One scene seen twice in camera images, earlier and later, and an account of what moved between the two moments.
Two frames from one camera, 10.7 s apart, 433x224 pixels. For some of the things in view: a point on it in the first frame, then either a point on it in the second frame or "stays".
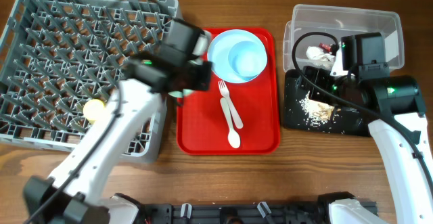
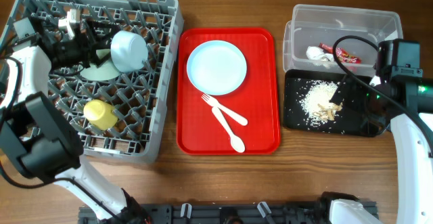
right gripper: (321, 77) → (351, 100)
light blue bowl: (240, 56) → (129, 51)
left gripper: (206, 82) → (90, 47)
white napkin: (315, 53) stays
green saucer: (176, 93) → (106, 71)
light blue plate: (220, 49) → (216, 68)
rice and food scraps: (317, 114) stays
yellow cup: (93, 109) stays
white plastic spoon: (233, 137) → (237, 142)
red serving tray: (201, 128) stays
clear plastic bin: (317, 49) stays
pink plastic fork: (225, 93) → (214, 102)
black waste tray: (302, 112) stays
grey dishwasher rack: (63, 45) stays
